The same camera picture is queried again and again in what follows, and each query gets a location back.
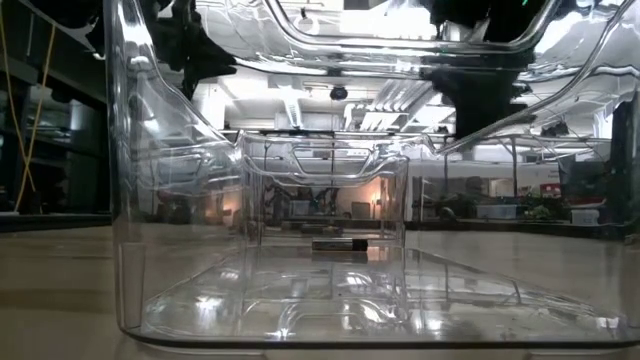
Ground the clear plastic bin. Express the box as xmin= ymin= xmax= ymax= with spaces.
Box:
xmin=103 ymin=0 xmax=640 ymax=351

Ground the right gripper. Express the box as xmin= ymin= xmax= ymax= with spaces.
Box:
xmin=422 ymin=0 xmax=551 ymax=141

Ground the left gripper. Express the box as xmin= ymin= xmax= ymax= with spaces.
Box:
xmin=149 ymin=0 xmax=237 ymax=100

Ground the white storage box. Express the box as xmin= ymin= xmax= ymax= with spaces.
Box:
xmin=477 ymin=203 xmax=519 ymax=220

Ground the green plant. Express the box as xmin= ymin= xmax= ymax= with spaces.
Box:
xmin=524 ymin=204 xmax=554 ymax=222

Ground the yellow extension cable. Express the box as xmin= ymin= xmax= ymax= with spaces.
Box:
xmin=0 ymin=9 xmax=57 ymax=214

